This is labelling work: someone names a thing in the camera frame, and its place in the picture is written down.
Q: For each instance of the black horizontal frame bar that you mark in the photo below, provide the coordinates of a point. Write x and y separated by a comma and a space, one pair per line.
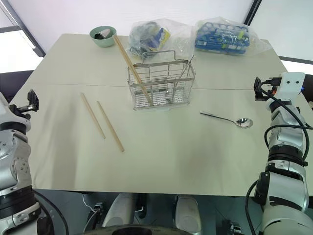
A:
297, 60

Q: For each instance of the clear plastic bag with clutter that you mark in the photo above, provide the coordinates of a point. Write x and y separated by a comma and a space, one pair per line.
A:
181, 36

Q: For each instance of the thin metal utensil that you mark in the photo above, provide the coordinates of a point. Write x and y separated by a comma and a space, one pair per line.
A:
187, 65

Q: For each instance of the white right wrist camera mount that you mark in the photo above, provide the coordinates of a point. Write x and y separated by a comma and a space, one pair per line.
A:
291, 85

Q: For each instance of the small metal cup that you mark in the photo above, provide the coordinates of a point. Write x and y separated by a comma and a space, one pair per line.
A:
102, 34

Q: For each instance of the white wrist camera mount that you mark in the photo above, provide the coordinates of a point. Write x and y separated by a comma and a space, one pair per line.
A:
17, 121
291, 85

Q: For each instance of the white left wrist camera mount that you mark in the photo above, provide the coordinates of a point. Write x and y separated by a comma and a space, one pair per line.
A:
17, 121

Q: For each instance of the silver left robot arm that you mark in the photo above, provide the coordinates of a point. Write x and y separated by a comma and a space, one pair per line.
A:
14, 169

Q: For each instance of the green bowl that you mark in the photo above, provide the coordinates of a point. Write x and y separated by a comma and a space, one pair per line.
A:
102, 42

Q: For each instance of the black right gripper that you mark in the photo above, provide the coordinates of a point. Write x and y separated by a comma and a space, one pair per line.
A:
269, 82

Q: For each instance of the dark rounded robot torso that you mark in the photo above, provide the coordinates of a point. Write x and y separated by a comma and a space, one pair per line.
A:
129, 232

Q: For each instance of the black diagonal frame beam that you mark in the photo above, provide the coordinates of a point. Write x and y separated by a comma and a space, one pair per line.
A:
24, 31
253, 12

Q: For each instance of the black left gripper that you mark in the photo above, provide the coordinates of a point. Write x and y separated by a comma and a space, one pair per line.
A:
21, 109

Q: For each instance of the blue tube rack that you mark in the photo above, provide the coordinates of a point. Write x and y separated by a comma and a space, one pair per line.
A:
220, 46

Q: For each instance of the blue yellow package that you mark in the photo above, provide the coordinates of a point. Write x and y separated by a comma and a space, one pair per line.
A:
161, 36

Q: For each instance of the clear plastic bag over rack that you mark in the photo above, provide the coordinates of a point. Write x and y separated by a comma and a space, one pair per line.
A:
259, 42

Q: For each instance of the wooden chopstick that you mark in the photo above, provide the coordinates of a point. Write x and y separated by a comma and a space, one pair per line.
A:
93, 115
125, 58
110, 126
128, 56

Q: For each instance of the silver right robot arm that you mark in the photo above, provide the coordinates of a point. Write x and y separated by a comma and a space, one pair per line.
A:
286, 171

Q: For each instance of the metal spoon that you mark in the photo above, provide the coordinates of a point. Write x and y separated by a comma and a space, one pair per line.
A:
243, 122

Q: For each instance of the grey rounded robot leg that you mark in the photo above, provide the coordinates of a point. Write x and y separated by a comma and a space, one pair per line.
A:
118, 210
188, 215

